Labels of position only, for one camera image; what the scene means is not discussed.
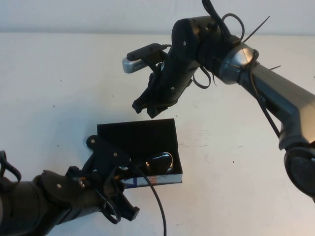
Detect left camera black cable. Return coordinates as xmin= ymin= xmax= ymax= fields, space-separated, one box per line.
xmin=127 ymin=161 xmax=168 ymax=236

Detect black glasses case printed side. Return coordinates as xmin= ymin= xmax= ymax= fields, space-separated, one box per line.
xmin=96 ymin=118 xmax=183 ymax=189

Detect black frame sunglasses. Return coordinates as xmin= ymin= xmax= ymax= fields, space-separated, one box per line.
xmin=127 ymin=151 xmax=176 ymax=177

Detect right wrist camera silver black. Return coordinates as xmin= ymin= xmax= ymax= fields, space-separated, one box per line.
xmin=122 ymin=43 xmax=166 ymax=74

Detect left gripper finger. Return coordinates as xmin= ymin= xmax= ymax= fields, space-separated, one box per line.
xmin=114 ymin=188 xmax=141 ymax=221
xmin=109 ymin=169 xmax=128 ymax=190

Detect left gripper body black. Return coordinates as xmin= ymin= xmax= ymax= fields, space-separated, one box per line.
xmin=59 ymin=166 xmax=124 ymax=210

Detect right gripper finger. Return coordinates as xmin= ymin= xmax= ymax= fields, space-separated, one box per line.
xmin=131 ymin=92 xmax=151 ymax=114
xmin=145 ymin=102 xmax=168 ymax=120

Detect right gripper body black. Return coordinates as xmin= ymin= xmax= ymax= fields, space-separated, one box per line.
xmin=147 ymin=53 xmax=197 ymax=109

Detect long black zip tie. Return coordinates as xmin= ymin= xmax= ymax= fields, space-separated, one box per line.
xmin=243 ymin=16 xmax=271 ymax=44

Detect black zip tie loop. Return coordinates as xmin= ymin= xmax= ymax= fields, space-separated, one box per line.
xmin=192 ymin=65 xmax=212 ymax=89
xmin=98 ymin=189 xmax=122 ymax=224

